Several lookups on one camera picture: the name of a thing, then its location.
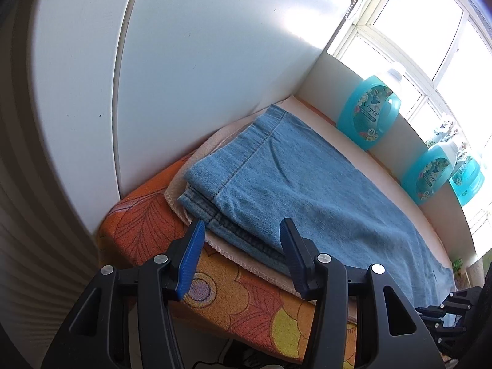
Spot small blue detergent bottle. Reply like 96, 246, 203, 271
336, 63, 408, 151

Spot white window frame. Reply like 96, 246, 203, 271
327, 0, 492, 258

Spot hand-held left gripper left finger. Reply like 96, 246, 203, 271
40, 219, 206, 369

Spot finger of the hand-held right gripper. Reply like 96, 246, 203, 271
417, 286, 485, 321
425, 321, 473, 356

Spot large blue detergent bottle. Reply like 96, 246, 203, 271
400, 140, 462, 205

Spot ribbed grey panel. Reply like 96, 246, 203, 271
0, 0, 101, 350

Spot tall blue detergent bottle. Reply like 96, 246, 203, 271
449, 154, 486, 207

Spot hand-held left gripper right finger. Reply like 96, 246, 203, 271
280, 217, 442, 369

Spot blue denim pants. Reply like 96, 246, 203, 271
179, 104, 458, 312

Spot white cabinet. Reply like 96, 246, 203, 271
0, 0, 354, 239

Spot beige pink towel mat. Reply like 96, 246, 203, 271
165, 95, 454, 323

